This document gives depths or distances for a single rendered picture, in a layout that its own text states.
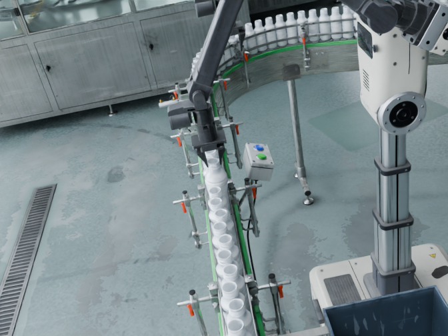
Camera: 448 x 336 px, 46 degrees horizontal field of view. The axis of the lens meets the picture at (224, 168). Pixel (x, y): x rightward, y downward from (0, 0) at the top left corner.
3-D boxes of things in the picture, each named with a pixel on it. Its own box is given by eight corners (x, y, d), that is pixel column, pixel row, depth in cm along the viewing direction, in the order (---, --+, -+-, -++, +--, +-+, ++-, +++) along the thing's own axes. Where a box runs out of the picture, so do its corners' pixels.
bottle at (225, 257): (229, 289, 148) (218, 245, 139) (249, 293, 146) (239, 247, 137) (220, 305, 144) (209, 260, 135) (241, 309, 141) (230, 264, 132)
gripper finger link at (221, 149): (229, 168, 160) (223, 142, 155) (205, 173, 160) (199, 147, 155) (226, 157, 166) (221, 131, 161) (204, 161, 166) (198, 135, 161)
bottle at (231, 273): (255, 319, 138) (245, 273, 129) (233, 327, 137) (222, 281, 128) (247, 303, 143) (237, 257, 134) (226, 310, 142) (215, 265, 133)
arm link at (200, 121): (211, 106, 149) (209, 97, 154) (187, 111, 149) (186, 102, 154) (215, 127, 153) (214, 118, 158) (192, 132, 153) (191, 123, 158)
